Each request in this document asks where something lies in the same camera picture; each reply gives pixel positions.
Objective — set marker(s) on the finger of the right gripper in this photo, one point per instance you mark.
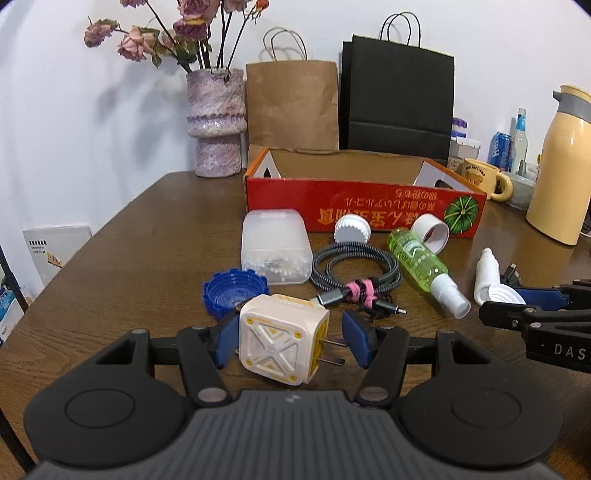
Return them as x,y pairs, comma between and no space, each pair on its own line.
561,304

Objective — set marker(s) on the purple textured vase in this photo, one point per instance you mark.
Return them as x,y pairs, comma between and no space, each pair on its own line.
216,118

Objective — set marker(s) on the white ribbed bottle cap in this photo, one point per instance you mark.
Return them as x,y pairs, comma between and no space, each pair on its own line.
352,228

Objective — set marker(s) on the black paper bag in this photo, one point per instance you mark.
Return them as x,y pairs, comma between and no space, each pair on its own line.
395,96

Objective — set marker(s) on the red orange cardboard box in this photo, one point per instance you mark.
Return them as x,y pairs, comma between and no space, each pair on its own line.
389,191

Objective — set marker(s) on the white cylindrical cap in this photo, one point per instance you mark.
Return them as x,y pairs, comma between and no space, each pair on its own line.
433,232

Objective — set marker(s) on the blue ribbed plastic cap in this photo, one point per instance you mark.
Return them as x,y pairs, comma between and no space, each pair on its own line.
230,288

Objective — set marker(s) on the clear food storage jar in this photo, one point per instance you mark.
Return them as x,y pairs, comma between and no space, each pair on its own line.
461,149

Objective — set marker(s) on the dried pink roses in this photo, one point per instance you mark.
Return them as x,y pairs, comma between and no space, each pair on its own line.
205,35

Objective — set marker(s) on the white booklet on floor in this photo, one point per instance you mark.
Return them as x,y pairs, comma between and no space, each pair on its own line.
52,247

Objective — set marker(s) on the yellow bear mug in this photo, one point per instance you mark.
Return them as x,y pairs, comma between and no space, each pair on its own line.
496,184

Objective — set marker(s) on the purple white small container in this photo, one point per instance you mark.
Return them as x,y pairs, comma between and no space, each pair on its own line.
459,128

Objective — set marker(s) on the black metal stand leg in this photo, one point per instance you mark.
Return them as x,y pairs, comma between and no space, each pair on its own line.
9,280

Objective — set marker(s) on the clear glass bottle blue label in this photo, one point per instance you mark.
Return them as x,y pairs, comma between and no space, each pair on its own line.
520,144

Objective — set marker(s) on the blue white boxes on floor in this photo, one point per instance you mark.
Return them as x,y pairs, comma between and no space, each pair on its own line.
10,311

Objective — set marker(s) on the translucent cotton swab box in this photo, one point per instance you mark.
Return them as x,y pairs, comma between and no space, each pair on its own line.
275,245

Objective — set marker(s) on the small white bottle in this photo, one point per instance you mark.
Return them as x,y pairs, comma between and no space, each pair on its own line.
488,286

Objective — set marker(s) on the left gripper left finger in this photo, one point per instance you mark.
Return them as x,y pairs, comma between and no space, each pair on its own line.
203,352

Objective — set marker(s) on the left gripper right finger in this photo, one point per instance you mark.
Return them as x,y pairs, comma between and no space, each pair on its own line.
382,352

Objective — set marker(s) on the white yellow charger cube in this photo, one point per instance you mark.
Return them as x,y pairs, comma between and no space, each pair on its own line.
283,338

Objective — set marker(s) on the brown paper bag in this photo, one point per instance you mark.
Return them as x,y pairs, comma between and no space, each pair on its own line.
292,104

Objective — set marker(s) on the green spray bottle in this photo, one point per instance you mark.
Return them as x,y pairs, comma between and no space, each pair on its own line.
428,271

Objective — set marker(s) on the yellow thermos jug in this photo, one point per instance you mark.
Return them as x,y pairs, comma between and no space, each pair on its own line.
561,197

